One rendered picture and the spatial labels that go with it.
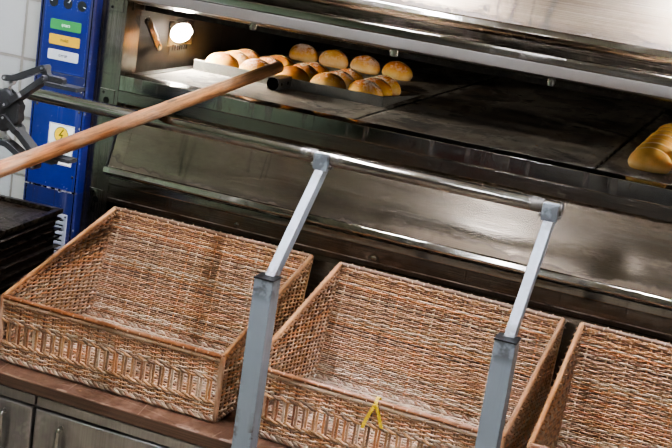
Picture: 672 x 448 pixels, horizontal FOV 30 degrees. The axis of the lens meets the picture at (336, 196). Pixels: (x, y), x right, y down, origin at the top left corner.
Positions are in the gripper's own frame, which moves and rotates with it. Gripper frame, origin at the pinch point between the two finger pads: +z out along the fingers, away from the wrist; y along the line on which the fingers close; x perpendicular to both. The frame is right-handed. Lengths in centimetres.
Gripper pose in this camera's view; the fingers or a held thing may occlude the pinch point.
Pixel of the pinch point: (71, 124)
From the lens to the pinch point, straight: 241.3
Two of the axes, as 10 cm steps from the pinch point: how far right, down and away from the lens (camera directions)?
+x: -3.4, 1.6, -9.3
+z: 9.3, 2.2, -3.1
